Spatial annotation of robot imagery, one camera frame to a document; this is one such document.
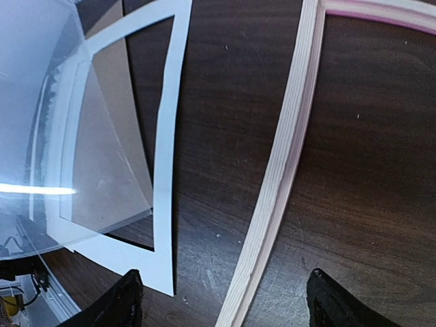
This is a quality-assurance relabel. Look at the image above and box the white mat board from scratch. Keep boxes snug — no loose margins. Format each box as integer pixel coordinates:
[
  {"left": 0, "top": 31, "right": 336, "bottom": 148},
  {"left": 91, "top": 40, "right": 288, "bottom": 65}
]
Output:
[{"left": 46, "top": 1, "right": 192, "bottom": 296}]

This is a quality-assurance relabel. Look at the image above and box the landscape photo print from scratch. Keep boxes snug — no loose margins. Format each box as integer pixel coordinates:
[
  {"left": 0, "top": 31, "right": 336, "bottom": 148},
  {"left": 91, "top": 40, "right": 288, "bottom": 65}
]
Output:
[{"left": 24, "top": 64, "right": 60, "bottom": 186}]

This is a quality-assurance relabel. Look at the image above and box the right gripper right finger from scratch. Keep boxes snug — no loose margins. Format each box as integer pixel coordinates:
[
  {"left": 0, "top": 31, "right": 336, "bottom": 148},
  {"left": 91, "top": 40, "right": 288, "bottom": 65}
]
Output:
[{"left": 307, "top": 268, "right": 398, "bottom": 327}]

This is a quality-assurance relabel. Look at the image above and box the front aluminium rail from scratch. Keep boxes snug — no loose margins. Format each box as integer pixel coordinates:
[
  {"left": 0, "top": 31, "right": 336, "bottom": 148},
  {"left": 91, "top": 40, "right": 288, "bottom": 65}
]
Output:
[{"left": 16, "top": 217, "right": 81, "bottom": 326}]

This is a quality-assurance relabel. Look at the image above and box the pink wooden picture frame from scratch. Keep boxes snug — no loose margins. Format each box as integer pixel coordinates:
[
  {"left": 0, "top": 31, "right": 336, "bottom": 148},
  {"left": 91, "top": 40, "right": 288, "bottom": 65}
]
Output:
[{"left": 215, "top": 0, "right": 435, "bottom": 326}]

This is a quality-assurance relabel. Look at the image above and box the clear acrylic sheet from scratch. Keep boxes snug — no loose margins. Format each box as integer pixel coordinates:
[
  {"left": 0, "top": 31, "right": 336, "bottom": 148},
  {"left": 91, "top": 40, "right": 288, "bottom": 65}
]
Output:
[{"left": 1, "top": 1, "right": 152, "bottom": 260}]

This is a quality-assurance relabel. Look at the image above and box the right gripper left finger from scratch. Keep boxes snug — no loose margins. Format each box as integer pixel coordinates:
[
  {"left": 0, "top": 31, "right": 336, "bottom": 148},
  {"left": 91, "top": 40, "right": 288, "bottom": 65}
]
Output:
[{"left": 61, "top": 269, "right": 143, "bottom": 327}]

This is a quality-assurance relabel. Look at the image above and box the brown backing board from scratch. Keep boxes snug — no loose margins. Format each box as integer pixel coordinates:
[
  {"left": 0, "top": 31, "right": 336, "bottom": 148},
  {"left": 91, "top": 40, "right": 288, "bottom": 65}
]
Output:
[{"left": 76, "top": 0, "right": 154, "bottom": 219}]

